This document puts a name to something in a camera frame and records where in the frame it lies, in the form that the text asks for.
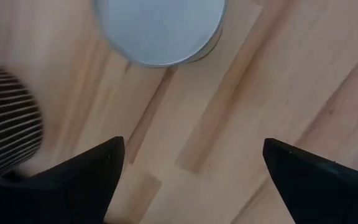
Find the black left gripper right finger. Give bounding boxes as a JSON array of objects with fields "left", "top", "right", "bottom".
[{"left": 262, "top": 138, "right": 358, "bottom": 224}]

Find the striped dark plant pot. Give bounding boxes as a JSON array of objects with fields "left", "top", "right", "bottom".
[{"left": 0, "top": 65, "right": 44, "bottom": 182}]

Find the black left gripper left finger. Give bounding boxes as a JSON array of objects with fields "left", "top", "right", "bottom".
[{"left": 0, "top": 136, "right": 126, "bottom": 224}]

